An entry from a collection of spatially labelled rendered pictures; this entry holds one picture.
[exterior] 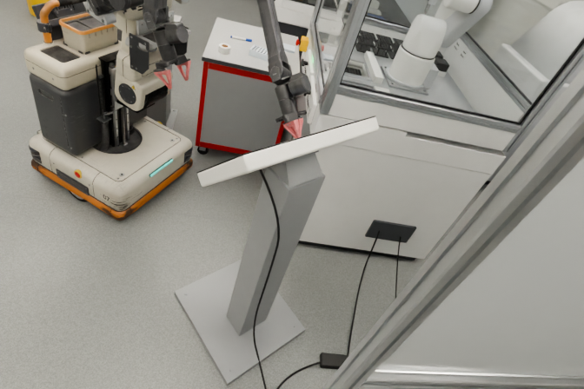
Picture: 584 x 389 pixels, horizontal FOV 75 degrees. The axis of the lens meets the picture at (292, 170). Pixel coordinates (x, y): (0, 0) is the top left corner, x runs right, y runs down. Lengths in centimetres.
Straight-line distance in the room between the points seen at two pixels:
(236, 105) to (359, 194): 97
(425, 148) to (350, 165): 36
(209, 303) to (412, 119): 129
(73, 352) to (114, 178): 81
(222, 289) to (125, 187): 72
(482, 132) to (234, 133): 149
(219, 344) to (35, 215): 120
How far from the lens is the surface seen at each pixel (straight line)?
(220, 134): 260
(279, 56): 141
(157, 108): 287
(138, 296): 207
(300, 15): 292
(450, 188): 215
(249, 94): 240
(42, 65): 209
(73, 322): 205
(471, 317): 75
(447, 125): 186
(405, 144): 186
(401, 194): 208
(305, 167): 119
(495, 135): 200
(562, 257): 66
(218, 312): 198
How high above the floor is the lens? 180
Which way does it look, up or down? 40 degrees down
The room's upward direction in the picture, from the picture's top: 18 degrees clockwise
